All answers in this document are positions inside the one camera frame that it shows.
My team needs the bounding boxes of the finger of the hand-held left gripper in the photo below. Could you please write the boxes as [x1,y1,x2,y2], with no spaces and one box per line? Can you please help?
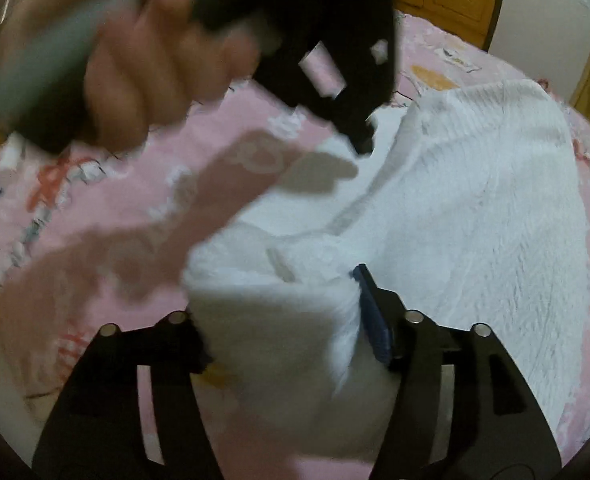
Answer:
[252,0,400,157]

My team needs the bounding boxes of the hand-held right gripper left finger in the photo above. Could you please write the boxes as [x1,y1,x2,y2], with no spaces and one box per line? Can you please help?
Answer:
[31,310,226,480]

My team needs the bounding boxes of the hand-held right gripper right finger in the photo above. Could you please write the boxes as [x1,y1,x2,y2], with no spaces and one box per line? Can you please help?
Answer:
[350,262,563,480]

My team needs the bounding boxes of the white knit garment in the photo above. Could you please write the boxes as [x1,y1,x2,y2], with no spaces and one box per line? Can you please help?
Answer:
[182,79,590,461]

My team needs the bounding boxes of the person's left hand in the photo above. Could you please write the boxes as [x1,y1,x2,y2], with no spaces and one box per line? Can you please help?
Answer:
[82,0,260,153]

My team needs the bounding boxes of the pink printed blanket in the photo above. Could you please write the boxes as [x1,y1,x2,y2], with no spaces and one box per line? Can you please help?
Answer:
[0,10,590,480]

